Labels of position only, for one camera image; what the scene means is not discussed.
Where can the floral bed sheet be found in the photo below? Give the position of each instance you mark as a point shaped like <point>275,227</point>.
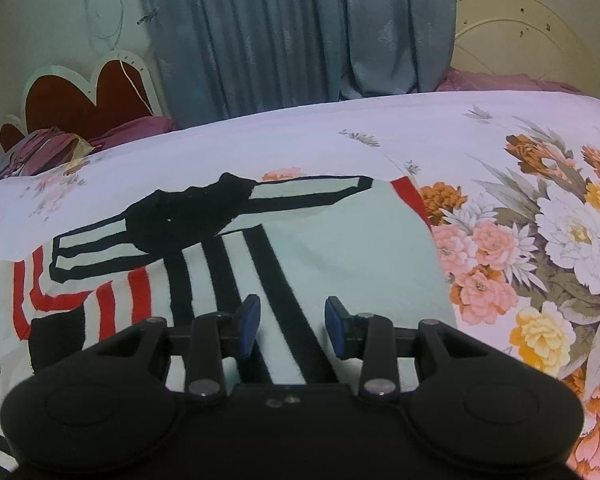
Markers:
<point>480,125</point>

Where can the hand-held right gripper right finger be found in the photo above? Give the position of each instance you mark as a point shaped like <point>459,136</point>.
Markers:
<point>334,326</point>

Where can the grey-blue curtain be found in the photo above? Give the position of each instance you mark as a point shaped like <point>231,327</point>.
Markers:
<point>290,30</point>

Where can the red heart-shaped headboard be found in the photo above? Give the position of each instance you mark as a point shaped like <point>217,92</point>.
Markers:
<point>80,105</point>

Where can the mauve pillow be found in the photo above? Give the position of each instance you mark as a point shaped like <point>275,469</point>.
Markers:
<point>130,131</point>

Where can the cream headboard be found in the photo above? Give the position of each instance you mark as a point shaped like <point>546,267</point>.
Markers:
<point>520,35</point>

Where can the crumpled mauve blanket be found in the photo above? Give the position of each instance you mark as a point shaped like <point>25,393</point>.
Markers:
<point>40,152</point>

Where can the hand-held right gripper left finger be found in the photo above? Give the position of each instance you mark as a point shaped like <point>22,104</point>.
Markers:
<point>246,326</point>

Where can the pink bedding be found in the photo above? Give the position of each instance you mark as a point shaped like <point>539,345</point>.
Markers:
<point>490,81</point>

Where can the pale yellow cloth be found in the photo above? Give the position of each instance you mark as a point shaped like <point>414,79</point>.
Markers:
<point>81,149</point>

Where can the striped knit sweater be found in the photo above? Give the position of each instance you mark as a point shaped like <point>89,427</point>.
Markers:
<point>355,260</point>

